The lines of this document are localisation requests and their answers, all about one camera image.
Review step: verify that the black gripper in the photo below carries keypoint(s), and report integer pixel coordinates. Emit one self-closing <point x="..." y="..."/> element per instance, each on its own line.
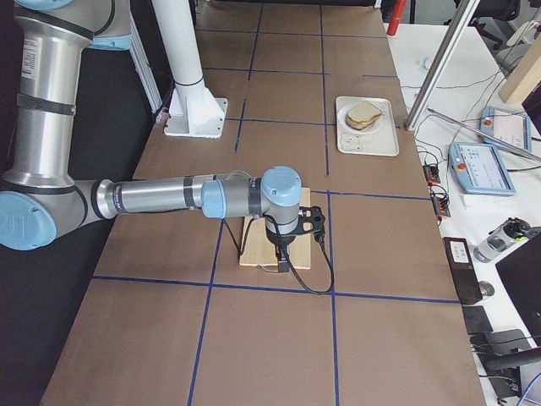
<point x="279" y="241"/>

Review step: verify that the toast bread slice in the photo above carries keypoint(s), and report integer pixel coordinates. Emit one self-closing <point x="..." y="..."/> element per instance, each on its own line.
<point x="364" y="111"/>

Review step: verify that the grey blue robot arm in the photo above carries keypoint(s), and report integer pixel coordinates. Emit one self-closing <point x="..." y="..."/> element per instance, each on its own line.
<point x="65" y="173"/>

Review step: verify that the wooden cutting board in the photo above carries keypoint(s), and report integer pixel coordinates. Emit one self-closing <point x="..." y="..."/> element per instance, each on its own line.
<point x="259" y="251"/>

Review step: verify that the cream plastic tray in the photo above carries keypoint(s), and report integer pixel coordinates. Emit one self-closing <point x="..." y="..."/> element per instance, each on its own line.
<point x="377" y="139"/>

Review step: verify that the white mounting pillar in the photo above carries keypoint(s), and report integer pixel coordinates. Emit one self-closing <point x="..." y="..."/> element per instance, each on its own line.
<point x="194" y="111"/>

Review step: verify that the orange black connector block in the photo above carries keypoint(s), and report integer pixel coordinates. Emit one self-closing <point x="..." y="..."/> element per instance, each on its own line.
<point x="431" y="174"/>

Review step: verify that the black rectangular box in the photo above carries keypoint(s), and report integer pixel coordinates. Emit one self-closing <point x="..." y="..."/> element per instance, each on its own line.
<point x="462" y="270"/>

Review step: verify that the near blue teach pendant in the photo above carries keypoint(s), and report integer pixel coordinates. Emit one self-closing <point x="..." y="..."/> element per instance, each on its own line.
<point x="479" y="169"/>

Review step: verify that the blue teach pendant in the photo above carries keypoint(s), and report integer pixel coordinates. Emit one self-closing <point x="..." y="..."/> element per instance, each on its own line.
<point x="512" y="127"/>
<point x="479" y="169"/>

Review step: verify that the black monitor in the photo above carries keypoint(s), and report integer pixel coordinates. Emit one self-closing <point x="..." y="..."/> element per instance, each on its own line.
<point x="520" y="274"/>

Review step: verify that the far blue teach pendant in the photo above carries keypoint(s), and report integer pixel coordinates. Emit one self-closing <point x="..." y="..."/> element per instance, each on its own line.
<point x="512" y="127"/>

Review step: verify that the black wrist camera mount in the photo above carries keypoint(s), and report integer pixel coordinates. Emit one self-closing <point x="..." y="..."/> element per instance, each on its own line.
<point x="311" y="220"/>

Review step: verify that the aluminium frame post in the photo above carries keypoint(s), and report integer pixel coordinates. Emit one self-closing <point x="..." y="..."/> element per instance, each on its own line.
<point x="453" y="35"/>

